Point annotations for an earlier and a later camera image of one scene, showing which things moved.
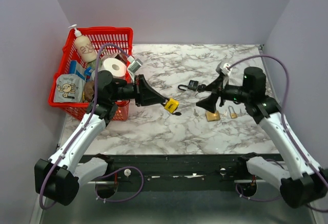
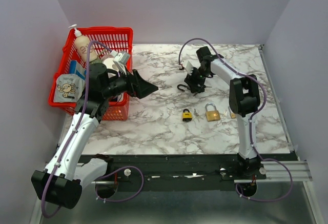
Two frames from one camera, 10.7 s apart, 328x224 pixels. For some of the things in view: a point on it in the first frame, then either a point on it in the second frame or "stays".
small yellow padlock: (171, 105) -> (187, 116)
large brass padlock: (212, 117) stays
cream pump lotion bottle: (84, 46) stays
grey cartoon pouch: (68, 88) stays
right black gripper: (209, 102) -> (189, 80)
